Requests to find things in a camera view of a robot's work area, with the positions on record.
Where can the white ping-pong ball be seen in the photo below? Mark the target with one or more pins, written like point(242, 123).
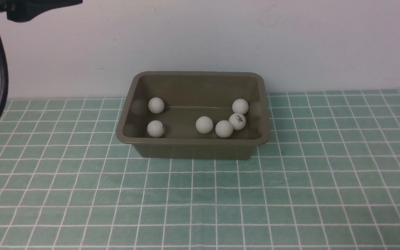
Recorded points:
point(240, 106)
point(204, 125)
point(156, 105)
point(224, 129)
point(155, 129)
point(238, 121)

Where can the olive green plastic bin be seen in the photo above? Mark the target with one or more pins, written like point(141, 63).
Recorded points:
point(189, 95)

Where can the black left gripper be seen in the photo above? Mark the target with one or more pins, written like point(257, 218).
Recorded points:
point(21, 11)

